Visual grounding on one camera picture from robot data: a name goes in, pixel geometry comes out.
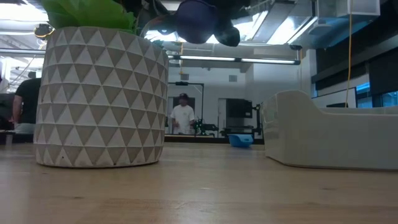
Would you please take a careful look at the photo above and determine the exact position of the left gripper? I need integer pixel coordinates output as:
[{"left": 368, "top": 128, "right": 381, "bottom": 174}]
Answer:
[{"left": 155, "top": 0, "right": 251, "bottom": 48}]

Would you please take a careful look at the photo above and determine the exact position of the purple measuring cup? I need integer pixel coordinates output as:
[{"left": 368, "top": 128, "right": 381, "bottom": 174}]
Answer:
[{"left": 173, "top": 0, "right": 219, "bottom": 45}]

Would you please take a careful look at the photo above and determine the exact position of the blue measuring cup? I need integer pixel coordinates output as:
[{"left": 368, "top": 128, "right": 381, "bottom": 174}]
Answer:
[{"left": 227, "top": 133, "right": 254, "bottom": 149}]

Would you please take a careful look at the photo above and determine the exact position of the grey plastic basket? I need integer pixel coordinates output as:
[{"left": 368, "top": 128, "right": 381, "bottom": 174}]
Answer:
[{"left": 261, "top": 90, "right": 398, "bottom": 172}]

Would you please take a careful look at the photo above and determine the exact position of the long ceiling light bar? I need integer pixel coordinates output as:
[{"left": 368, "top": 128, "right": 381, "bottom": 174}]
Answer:
[{"left": 167, "top": 54, "right": 301, "bottom": 65}]

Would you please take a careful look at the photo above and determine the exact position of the person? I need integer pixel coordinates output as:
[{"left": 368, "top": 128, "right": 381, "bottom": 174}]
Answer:
[
  {"left": 170, "top": 92, "right": 196, "bottom": 136},
  {"left": 11, "top": 70, "right": 42, "bottom": 135}
]

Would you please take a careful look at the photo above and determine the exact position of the black background monitor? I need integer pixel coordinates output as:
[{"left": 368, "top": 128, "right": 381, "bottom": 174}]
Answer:
[{"left": 225, "top": 98, "right": 256, "bottom": 119}]

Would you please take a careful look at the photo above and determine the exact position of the green artificial succulent plant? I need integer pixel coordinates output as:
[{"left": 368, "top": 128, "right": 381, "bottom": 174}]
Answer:
[{"left": 40, "top": 0, "right": 165, "bottom": 47}]

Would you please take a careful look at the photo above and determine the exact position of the white geometric plant pot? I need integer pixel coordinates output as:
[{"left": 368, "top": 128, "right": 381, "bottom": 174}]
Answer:
[{"left": 34, "top": 26, "right": 170, "bottom": 169}]

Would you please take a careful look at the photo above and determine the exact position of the black round ceiling fixture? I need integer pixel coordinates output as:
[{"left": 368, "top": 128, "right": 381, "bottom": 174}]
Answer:
[{"left": 33, "top": 23, "right": 56, "bottom": 40}]

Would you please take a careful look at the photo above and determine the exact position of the black background stand frame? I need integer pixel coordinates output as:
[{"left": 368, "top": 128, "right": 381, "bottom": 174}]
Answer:
[{"left": 169, "top": 81, "right": 205, "bottom": 134}]

